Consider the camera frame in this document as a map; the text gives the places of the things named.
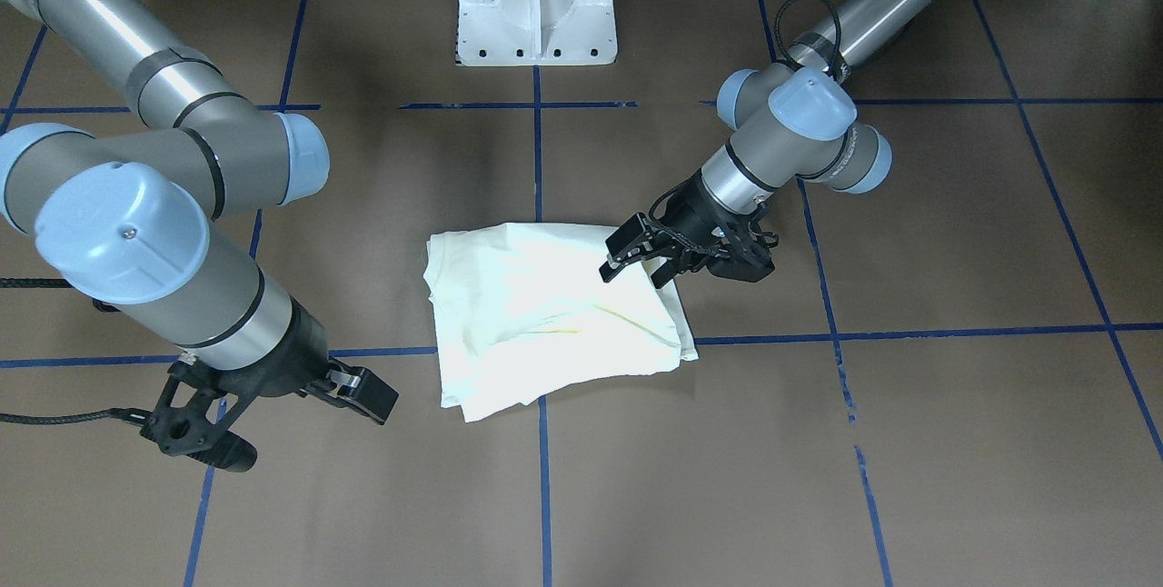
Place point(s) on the cream long sleeve cat shirt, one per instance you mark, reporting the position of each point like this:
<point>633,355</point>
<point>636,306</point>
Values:
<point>520,311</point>

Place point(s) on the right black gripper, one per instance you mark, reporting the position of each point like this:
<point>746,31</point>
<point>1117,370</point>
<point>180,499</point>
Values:
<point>283,360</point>

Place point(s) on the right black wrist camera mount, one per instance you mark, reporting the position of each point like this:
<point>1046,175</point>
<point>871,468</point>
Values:
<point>179,423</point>

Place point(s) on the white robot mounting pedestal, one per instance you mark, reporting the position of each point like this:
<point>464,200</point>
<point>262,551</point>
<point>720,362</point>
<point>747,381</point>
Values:
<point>505,33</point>

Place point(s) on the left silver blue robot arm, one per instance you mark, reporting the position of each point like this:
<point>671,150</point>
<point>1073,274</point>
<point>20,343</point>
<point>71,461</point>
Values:
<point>791,121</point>

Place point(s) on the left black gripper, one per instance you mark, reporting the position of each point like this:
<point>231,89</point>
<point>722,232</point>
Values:
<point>692,213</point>

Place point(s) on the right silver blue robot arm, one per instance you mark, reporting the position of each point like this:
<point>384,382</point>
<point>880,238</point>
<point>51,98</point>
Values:
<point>130,220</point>

